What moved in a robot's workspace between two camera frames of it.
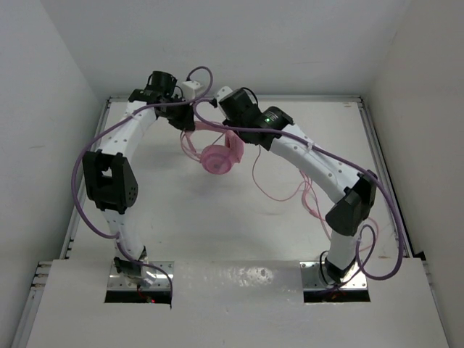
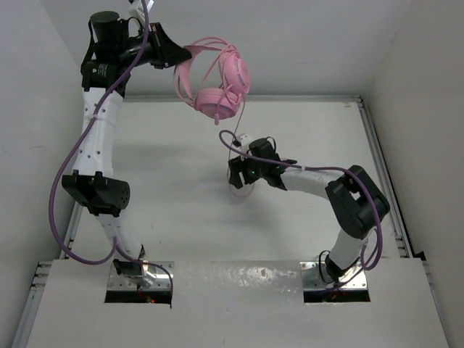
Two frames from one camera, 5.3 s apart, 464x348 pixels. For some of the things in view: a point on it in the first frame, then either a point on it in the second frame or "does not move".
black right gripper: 228,121 to 235,167
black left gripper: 186,122 to 170,53
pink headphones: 215,148 to 214,80
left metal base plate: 119,282 does not move
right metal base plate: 311,278 does not move
